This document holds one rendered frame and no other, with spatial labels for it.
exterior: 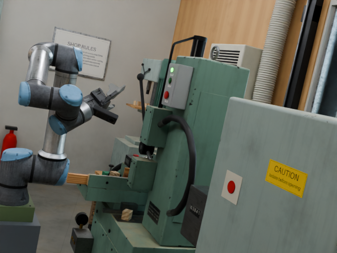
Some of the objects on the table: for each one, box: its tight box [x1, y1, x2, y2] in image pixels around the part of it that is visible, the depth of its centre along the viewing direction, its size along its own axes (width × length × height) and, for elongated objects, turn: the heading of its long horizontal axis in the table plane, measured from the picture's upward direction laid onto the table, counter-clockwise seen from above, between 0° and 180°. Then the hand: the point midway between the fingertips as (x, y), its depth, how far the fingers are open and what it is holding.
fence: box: [87, 174, 149, 193], centre depth 199 cm, size 60×2×6 cm, turn 51°
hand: (121, 96), depth 200 cm, fingers open, 14 cm apart
